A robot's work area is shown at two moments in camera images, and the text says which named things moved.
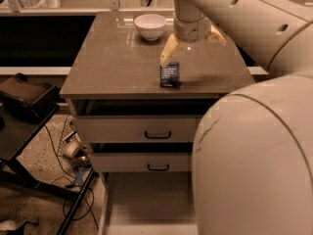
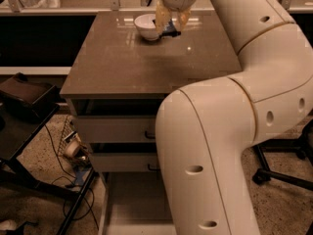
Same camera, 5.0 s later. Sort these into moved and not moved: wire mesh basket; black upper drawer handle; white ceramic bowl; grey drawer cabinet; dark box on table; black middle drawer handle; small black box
Moved: small black box
Not moved: dark box on table; white ceramic bowl; wire mesh basket; black middle drawer handle; grey drawer cabinet; black upper drawer handle
